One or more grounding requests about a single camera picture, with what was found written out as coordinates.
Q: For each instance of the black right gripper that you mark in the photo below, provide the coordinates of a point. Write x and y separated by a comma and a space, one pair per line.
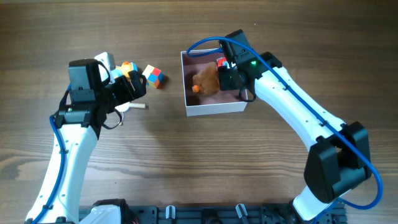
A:
224, 78

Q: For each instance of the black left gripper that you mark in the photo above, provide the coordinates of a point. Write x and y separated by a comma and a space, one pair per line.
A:
128, 93

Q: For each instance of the red toy truck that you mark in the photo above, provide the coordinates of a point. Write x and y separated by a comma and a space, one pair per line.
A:
222, 62

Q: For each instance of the yellow duck toy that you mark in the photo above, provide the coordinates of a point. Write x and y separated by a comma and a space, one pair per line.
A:
124, 69

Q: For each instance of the brown plush toy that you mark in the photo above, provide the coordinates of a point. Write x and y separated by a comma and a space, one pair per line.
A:
206, 82

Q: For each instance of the white cardboard box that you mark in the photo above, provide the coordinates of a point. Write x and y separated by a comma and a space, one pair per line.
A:
197, 104

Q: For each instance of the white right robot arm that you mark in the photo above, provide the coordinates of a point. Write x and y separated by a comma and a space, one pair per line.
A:
338, 153

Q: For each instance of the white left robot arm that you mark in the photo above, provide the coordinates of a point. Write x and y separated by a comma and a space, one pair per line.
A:
76, 125

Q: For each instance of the colourful two-by-two puzzle cube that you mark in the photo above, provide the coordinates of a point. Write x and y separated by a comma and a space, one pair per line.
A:
153, 75

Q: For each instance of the white wooden rattle drum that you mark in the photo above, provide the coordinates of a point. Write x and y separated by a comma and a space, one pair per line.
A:
126, 107

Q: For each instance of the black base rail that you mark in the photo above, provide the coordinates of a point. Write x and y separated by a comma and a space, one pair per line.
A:
268, 213

